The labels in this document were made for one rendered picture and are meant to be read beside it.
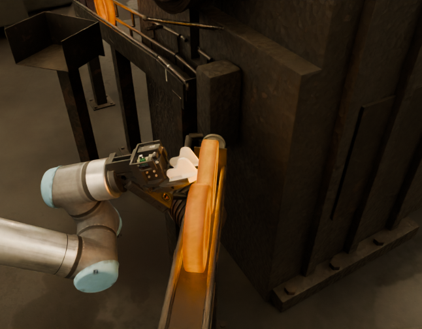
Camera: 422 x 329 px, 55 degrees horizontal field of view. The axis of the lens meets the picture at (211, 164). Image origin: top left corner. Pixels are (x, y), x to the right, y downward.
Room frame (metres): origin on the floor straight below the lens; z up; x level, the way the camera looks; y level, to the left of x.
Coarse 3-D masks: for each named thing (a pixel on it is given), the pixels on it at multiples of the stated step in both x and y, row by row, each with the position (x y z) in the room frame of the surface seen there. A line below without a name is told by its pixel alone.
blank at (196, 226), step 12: (192, 192) 0.49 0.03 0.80; (204, 192) 0.49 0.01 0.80; (192, 204) 0.46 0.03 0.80; (204, 204) 0.46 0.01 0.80; (192, 216) 0.44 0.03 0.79; (204, 216) 0.44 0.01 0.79; (192, 228) 0.43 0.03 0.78; (204, 228) 0.44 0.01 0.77; (192, 240) 0.41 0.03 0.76; (204, 240) 0.44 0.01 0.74; (192, 252) 0.41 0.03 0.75; (204, 252) 0.43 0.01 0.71; (192, 264) 0.40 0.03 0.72; (204, 264) 0.43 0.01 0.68
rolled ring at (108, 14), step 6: (96, 0) 1.82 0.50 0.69; (102, 0) 1.83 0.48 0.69; (108, 0) 1.71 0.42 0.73; (96, 6) 1.82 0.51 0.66; (102, 6) 1.83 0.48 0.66; (108, 6) 1.70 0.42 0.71; (102, 12) 1.81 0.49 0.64; (108, 12) 1.69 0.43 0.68; (114, 12) 1.70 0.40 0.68; (108, 18) 1.69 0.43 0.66; (114, 18) 1.70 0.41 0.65; (114, 24) 1.72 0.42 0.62
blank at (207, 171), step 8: (208, 144) 0.64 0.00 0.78; (216, 144) 0.65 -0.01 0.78; (200, 152) 0.62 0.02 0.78; (208, 152) 0.62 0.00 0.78; (216, 152) 0.62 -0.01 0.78; (200, 160) 0.60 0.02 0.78; (208, 160) 0.60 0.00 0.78; (216, 160) 0.63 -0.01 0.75; (200, 168) 0.59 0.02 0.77; (208, 168) 0.59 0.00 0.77; (216, 168) 0.67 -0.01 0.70; (200, 176) 0.58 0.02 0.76; (208, 176) 0.58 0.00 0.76; (216, 176) 0.67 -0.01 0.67; (208, 184) 0.57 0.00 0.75
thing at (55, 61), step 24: (24, 24) 1.49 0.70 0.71; (48, 24) 1.59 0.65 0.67; (72, 24) 1.54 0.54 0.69; (96, 24) 1.47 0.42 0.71; (24, 48) 1.46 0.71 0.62; (48, 48) 1.55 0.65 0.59; (72, 48) 1.34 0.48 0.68; (96, 48) 1.45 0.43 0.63; (72, 72) 1.42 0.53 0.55; (72, 96) 1.40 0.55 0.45; (72, 120) 1.42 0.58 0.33
